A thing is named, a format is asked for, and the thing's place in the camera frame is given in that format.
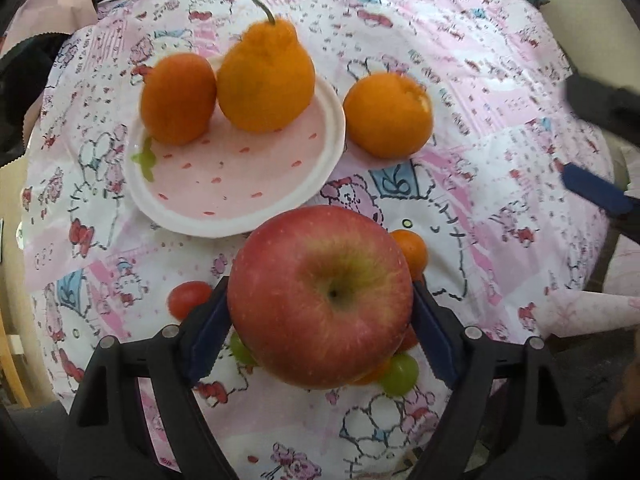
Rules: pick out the pink strawberry-print plate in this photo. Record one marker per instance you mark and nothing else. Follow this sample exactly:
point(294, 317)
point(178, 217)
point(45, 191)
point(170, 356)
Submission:
point(240, 180)

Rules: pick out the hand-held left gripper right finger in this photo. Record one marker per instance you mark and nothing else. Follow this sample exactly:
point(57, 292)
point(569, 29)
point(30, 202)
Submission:
point(435, 340)

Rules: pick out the orange cherry tomato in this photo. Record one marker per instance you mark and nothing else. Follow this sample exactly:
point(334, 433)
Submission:
point(412, 255)
point(372, 376)

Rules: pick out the green grape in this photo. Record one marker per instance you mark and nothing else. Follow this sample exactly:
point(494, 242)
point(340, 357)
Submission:
point(400, 374)
point(240, 352)

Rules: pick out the pale pink cloth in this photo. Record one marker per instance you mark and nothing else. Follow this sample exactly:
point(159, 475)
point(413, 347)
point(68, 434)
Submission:
point(590, 310)

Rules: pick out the red apple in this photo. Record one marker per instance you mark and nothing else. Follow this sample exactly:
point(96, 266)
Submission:
point(320, 300)

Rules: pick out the black cloth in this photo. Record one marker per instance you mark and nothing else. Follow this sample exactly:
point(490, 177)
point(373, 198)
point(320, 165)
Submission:
point(20, 100)

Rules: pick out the large round orange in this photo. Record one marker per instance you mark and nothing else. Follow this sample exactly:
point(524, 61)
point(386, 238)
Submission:
point(387, 115)

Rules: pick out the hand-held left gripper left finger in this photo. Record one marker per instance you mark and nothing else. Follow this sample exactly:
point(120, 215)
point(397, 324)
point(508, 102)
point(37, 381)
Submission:
point(207, 340)

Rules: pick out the pear-shaped orange with stem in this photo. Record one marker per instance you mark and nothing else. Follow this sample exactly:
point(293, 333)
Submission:
point(265, 80)

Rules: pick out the pink cartoon-print tablecloth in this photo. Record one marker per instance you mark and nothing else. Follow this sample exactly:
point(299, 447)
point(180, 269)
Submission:
point(500, 110)

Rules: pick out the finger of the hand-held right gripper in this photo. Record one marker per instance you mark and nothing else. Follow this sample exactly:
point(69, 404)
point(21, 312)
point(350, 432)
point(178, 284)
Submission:
point(600, 102)
point(595, 187)

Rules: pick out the person's right hand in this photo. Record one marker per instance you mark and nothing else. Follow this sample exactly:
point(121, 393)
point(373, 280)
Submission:
point(626, 400)

